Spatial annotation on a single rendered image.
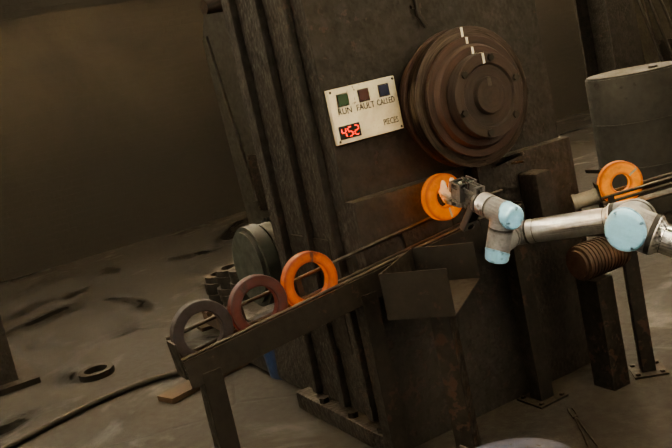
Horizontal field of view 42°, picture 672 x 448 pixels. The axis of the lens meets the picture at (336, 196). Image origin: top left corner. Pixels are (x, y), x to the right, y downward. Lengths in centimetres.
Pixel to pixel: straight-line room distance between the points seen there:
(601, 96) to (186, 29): 473
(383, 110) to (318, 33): 34
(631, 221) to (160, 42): 695
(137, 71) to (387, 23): 602
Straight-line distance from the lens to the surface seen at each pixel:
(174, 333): 251
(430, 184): 282
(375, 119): 288
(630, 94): 557
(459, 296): 254
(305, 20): 282
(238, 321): 257
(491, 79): 288
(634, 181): 321
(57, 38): 866
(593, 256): 310
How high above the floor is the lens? 133
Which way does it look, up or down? 9 degrees down
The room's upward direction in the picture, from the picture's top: 12 degrees counter-clockwise
